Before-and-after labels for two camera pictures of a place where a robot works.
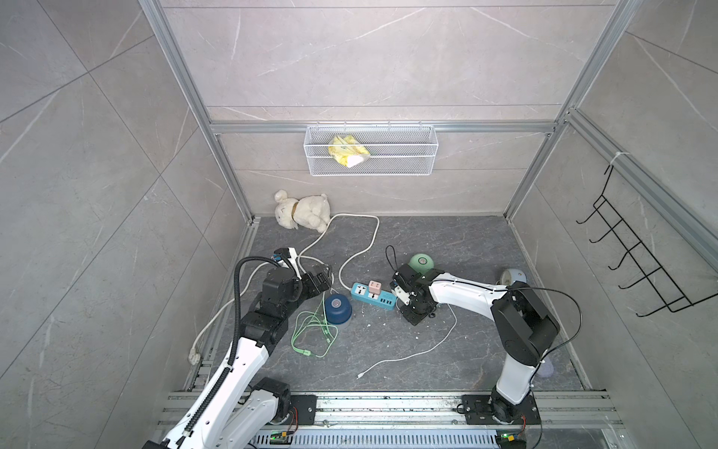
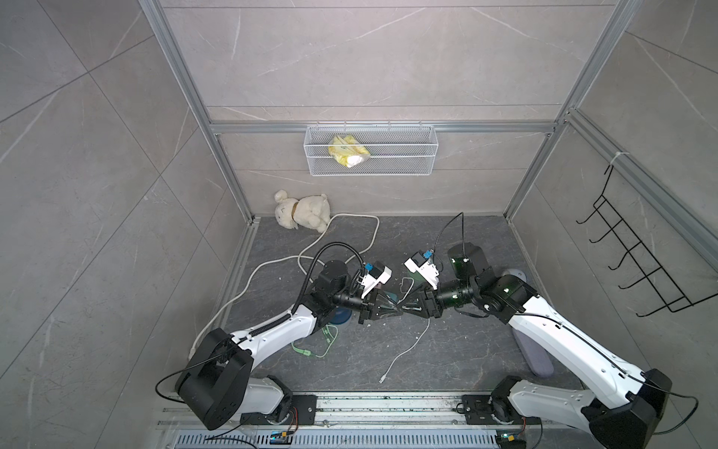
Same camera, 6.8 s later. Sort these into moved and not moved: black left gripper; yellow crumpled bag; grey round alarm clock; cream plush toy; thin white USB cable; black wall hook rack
Moved: black left gripper; thin white USB cable
Not moved: cream plush toy; yellow crumpled bag; black wall hook rack; grey round alarm clock
